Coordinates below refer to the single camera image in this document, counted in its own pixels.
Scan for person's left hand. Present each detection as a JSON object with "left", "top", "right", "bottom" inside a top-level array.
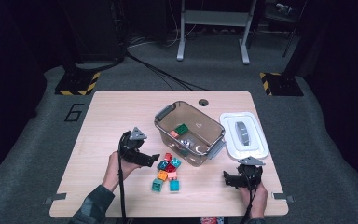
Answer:
[{"left": 102, "top": 151, "right": 143, "bottom": 192}]

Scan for clear brown storage box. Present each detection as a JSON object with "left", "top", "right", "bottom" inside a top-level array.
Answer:
[{"left": 154, "top": 100, "right": 227, "bottom": 168}]

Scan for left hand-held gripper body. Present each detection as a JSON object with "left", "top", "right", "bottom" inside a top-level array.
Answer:
[{"left": 117, "top": 126, "right": 153, "bottom": 167}]

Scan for grey device on shelf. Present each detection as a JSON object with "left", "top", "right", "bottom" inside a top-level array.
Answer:
[{"left": 274, "top": 2, "right": 294, "bottom": 15}]

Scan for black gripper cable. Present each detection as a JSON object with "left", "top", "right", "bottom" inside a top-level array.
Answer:
[
  {"left": 243, "top": 174, "right": 259, "bottom": 224},
  {"left": 117, "top": 131, "right": 132, "bottom": 224}
]

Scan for white desk frame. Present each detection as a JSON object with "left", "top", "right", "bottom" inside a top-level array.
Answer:
[{"left": 176, "top": 0, "right": 258, "bottom": 65}]

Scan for white box lid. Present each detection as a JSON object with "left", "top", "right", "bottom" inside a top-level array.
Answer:
[{"left": 219, "top": 111, "right": 270, "bottom": 161}]

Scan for white toy ambulance car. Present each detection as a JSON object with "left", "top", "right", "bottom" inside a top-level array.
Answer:
[{"left": 180, "top": 139, "right": 196, "bottom": 150}]

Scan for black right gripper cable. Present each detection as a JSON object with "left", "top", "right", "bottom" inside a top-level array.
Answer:
[{"left": 243, "top": 174, "right": 259, "bottom": 224}]

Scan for red packet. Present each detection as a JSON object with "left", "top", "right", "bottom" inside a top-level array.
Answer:
[{"left": 199, "top": 217, "right": 225, "bottom": 224}]

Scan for person's right hand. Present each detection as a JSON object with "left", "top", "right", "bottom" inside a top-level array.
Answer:
[{"left": 239, "top": 181, "right": 269, "bottom": 220}]

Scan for sea green toy block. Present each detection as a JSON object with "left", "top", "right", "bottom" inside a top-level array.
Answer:
[{"left": 151, "top": 178, "right": 164, "bottom": 193}]

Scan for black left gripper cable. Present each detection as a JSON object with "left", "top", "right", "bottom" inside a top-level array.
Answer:
[{"left": 117, "top": 131, "right": 132, "bottom": 224}]

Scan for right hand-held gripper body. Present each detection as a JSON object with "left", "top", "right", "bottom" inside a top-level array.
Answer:
[{"left": 234, "top": 156, "right": 266, "bottom": 191}]

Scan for grey table bracket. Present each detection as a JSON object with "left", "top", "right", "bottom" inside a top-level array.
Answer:
[
  {"left": 43, "top": 192, "right": 68, "bottom": 205},
  {"left": 271, "top": 191, "right": 296, "bottom": 204}
]

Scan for black striped stand base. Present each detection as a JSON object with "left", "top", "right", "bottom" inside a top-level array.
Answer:
[
  {"left": 259, "top": 72, "right": 305, "bottom": 97},
  {"left": 54, "top": 71, "right": 102, "bottom": 97}
]

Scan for black floor cables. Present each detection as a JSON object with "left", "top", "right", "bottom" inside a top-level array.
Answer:
[{"left": 125, "top": 50, "right": 210, "bottom": 91}]

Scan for black cabinet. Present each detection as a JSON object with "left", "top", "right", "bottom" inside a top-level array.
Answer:
[{"left": 60, "top": 0, "right": 127, "bottom": 64}]

